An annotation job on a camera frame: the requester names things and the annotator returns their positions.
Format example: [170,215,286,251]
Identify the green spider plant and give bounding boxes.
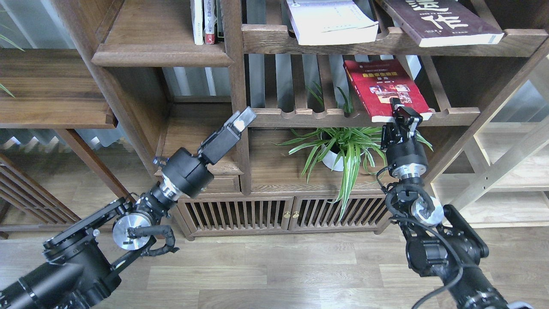
[284,98,435,219]

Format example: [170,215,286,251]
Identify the white plant pot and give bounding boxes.
[318,127,361,172]

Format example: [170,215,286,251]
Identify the dark wooden bookshelf cabinet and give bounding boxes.
[51,0,549,241]

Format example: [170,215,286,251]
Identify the light wooden shelf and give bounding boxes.
[422,56,549,230]

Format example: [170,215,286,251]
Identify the maroon book white characters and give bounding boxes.
[378,0,504,48]

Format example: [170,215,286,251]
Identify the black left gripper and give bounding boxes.
[158,107,257,198]

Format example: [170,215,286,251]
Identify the dark slatted wooden chair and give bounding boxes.
[0,154,81,240]

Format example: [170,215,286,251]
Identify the white paperback book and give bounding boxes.
[286,0,378,45]

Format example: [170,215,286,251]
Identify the right slatted cabinet door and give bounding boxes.
[290,194,410,230]

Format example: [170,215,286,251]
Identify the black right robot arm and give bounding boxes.
[381,98,531,309]

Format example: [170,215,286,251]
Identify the small wooden drawer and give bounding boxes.
[202,175,241,194]

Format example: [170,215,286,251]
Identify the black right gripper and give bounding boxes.
[381,97,428,177]

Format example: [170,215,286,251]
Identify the dark green upright book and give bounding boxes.
[215,0,225,42]

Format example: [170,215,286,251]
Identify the red white upright book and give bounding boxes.
[203,0,217,45]

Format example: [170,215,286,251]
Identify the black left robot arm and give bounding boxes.
[1,107,256,309]

